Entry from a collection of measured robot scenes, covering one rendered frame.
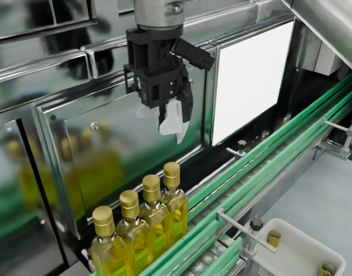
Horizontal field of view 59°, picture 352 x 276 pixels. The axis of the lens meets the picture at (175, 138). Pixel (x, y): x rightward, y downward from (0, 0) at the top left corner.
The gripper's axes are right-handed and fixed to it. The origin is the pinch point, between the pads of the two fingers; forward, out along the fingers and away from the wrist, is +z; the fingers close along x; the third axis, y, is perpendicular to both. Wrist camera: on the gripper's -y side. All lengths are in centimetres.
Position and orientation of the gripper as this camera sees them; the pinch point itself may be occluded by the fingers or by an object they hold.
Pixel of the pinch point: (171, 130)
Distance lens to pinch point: 60.2
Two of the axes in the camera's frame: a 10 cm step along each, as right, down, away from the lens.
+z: 0.0, 8.2, 5.7
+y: -7.6, 3.7, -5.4
